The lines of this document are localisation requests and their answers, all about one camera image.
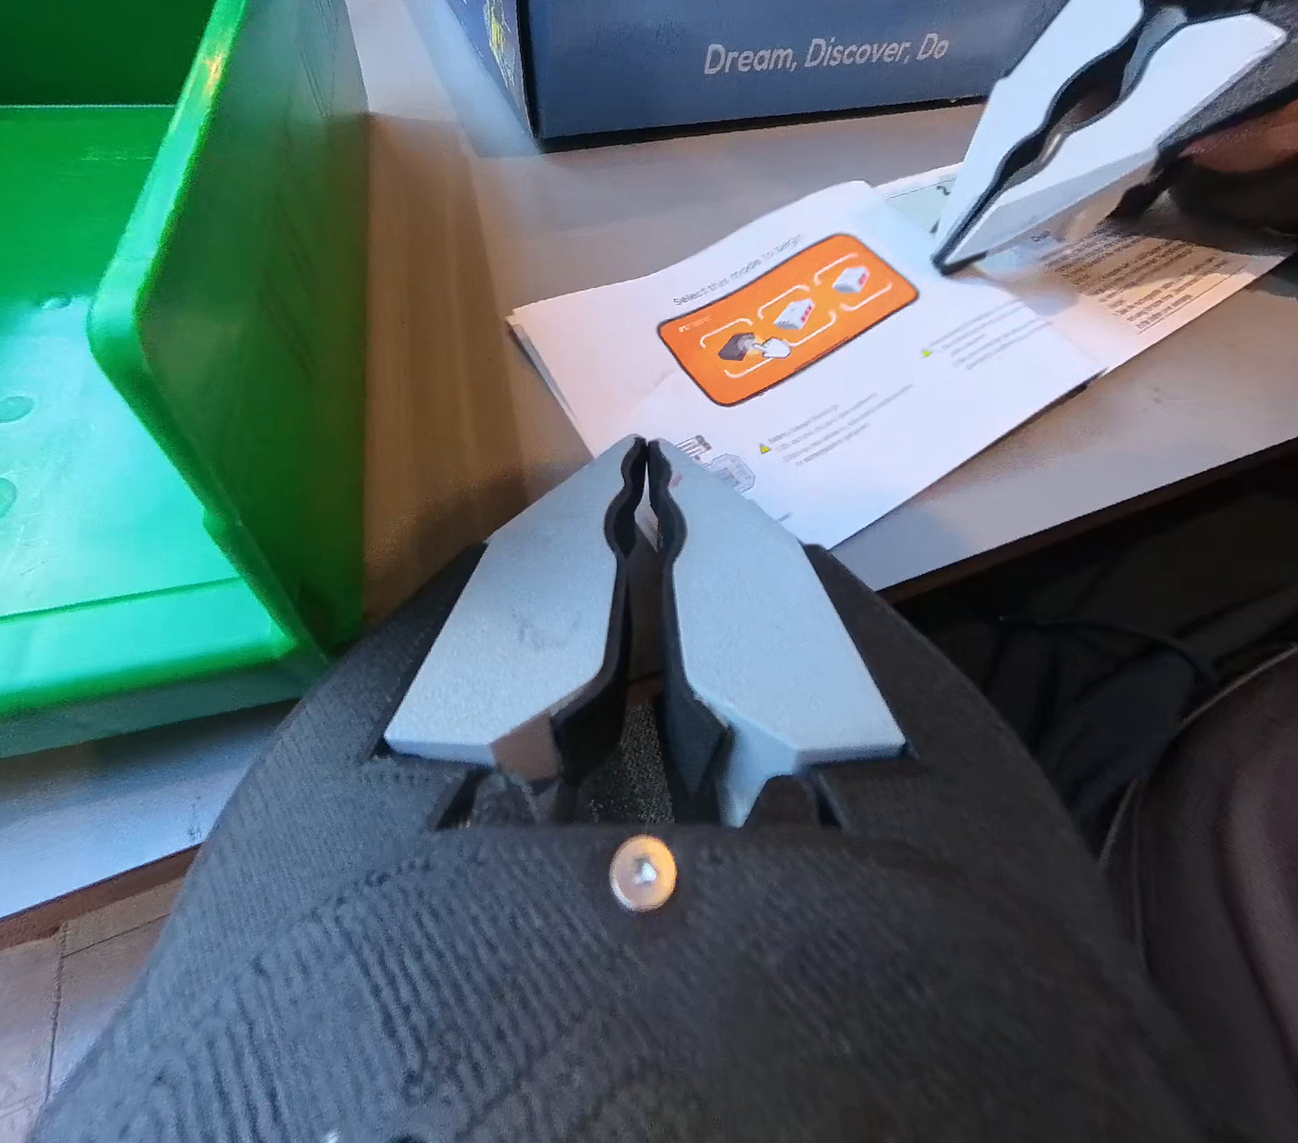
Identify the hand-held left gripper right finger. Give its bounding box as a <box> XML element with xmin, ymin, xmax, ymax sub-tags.
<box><xmin>647</xmin><ymin>440</ymin><xmax>907</xmax><ymax>828</ymax></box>

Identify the grey desk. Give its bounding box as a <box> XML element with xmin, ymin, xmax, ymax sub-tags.
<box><xmin>0</xmin><ymin>0</ymin><xmax>1298</xmax><ymax>922</ymax></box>

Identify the blue-cover instruction booklet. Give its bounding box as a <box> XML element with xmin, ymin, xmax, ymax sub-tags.
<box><xmin>507</xmin><ymin>168</ymin><xmax>1289</xmax><ymax>551</ymax></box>

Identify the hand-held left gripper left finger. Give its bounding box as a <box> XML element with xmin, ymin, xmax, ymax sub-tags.
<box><xmin>384</xmin><ymin>435</ymin><xmax>651</xmax><ymax>828</ymax></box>

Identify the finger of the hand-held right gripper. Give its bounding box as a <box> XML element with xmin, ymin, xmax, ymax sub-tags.
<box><xmin>951</xmin><ymin>13</ymin><xmax>1289</xmax><ymax>273</ymax></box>
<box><xmin>933</xmin><ymin>0</ymin><xmax>1156</xmax><ymax>271</ymax></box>

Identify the green plastic bin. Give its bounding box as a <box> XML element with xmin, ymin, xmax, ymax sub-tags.
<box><xmin>0</xmin><ymin>0</ymin><xmax>369</xmax><ymax>728</ymax></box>

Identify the person's right hand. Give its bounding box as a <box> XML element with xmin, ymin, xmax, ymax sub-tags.
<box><xmin>1165</xmin><ymin>114</ymin><xmax>1298</xmax><ymax>186</ymax></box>

